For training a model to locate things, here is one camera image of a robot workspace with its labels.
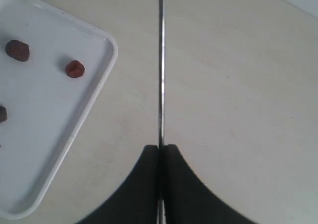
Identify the thin metal skewer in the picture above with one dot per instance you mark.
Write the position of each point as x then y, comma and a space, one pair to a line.
161, 100

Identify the dark red date fruit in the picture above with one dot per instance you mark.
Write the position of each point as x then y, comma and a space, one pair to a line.
3, 114
17, 50

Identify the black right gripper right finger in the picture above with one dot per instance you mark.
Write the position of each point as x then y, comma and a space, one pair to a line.
187, 200

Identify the white rectangular plastic tray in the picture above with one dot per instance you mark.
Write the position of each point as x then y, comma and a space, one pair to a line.
45, 107

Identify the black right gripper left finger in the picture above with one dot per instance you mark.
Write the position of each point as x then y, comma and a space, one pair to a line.
136, 200

